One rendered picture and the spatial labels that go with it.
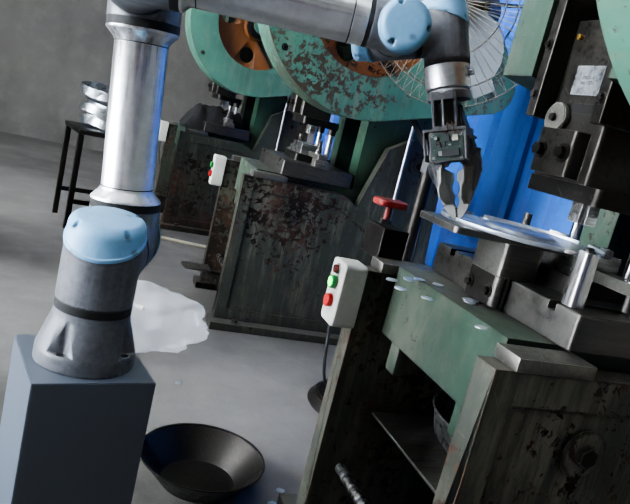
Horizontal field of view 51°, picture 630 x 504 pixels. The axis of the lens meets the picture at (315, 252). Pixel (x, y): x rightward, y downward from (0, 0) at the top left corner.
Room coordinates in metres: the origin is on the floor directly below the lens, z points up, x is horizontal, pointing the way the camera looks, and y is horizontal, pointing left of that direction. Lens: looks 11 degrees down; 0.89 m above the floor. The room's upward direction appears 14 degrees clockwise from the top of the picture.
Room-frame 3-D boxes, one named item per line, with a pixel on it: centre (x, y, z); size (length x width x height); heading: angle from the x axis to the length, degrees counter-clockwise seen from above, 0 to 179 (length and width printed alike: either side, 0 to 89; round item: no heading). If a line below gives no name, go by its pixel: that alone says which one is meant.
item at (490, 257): (1.18, -0.30, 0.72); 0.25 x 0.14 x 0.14; 111
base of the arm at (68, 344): (0.98, 0.31, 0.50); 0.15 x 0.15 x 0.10
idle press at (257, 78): (4.62, 0.50, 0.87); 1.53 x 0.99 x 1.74; 114
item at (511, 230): (1.20, -0.35, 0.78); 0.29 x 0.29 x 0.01
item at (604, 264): (1.24, -0.46, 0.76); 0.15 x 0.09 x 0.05; 21
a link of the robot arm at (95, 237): (0.98, 0.31, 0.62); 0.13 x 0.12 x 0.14; 7
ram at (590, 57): (1.23, -0.43, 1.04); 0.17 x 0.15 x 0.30; 111
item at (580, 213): (1.24, -0.46, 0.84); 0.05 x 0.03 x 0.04; 21
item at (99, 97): (3.80, 1.31, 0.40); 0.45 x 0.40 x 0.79; 33
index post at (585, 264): (1.03, -0.41, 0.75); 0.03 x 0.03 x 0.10; 21
